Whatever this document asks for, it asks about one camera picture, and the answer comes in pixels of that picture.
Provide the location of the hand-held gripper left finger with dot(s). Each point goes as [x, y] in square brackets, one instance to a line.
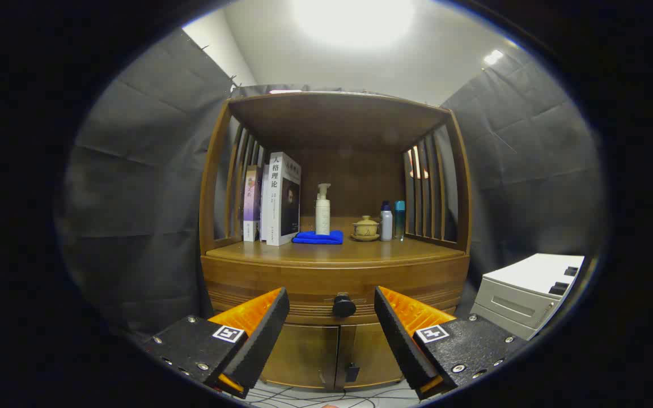
[264, 334]

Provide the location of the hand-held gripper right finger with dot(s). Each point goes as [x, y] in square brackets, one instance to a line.
[400, 340]

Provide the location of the wooden drawer with black knob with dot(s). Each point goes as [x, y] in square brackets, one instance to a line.
[281, 283]

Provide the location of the wooden cabinet door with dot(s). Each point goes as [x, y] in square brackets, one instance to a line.
[372, 351]
[304, 351]

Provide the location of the wooden countertop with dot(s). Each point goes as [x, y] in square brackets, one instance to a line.
[360, 249]

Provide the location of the white plastic drawer unit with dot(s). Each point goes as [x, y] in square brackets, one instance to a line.
[525, 272]

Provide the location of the brown wooden cabinet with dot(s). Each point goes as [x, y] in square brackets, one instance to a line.
[338, 119]

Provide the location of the blue folded cloth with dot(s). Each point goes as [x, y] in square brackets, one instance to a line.
[304, 238]

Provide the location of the yellow saucer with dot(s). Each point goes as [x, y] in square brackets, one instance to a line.
[365, 238]

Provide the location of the white bottle with blue cap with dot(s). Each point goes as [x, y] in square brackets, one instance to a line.
[386, 226]

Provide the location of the yellow lidded tea cup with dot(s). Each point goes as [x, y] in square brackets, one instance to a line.
[365, 228]

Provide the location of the clear teal bottle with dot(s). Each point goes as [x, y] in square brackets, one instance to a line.
[399, 221]

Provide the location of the white pump bottle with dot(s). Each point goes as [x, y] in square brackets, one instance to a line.
[322, 218]

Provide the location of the thin purple book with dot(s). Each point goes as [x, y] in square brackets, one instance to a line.
[251, 198]

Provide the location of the thick white portrait book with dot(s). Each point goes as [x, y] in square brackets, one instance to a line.
[281, 198]

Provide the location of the small ceiling spotlight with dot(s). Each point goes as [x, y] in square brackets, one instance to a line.
[494, 56]

